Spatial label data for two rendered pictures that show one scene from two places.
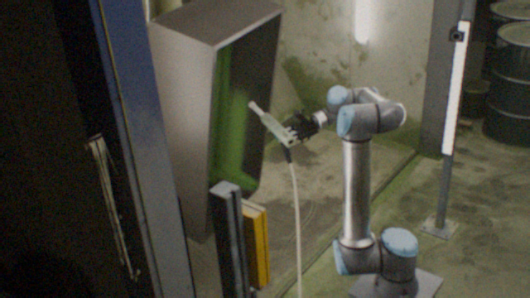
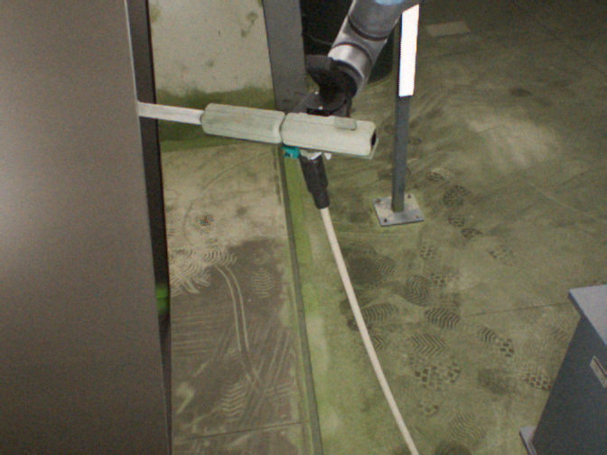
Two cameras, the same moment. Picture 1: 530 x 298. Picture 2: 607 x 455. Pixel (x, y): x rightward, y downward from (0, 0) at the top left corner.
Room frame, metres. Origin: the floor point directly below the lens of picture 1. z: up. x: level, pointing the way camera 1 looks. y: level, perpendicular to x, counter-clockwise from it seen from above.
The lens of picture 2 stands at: (1.76, 0.42, 1.57)
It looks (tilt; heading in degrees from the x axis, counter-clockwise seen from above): 41 degrees down; 319
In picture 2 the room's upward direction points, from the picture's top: 7 degrees counter-clockwise
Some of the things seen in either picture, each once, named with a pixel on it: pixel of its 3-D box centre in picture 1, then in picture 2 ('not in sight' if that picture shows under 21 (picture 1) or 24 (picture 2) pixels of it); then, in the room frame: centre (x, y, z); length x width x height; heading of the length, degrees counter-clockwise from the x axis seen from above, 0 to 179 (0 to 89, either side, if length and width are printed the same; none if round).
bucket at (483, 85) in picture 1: (474, 99); not in sight; (4.44, -1.94, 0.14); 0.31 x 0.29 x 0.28; 140
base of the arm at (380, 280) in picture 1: (397, 276); not in sight; (1.74, -0.54, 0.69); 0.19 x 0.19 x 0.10
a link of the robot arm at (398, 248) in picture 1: (396, 252); not in sight; (1.74, -0.53, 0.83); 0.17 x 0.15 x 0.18; 89
